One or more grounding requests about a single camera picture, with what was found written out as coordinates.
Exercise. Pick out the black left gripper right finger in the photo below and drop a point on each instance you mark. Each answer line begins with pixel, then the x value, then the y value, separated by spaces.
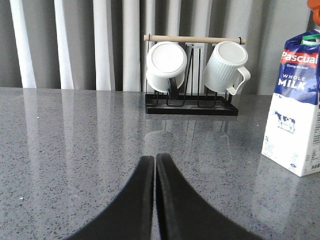
pixel 184 215

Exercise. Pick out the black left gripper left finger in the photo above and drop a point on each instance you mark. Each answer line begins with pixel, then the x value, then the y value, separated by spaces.
pixel 129 215

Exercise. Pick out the blue white Pascual milk carton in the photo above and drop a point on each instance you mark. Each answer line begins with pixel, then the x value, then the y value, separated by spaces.
pixel 292 132

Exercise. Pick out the white smooth hanging mug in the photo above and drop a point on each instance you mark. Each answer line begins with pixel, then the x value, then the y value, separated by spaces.
pixel 166 63

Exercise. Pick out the white ribbed hanging mug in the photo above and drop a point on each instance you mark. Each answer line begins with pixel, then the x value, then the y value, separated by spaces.
pixel 225 70

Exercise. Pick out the grey pleated curtain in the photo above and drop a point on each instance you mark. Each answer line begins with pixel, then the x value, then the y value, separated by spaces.
pixel 98 44

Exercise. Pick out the orange hanging mug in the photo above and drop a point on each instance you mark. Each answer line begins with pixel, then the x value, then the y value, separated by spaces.
pixel 314 5

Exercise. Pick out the black wire mug rack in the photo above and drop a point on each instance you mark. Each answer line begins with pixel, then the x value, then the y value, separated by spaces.
pixel 194 98

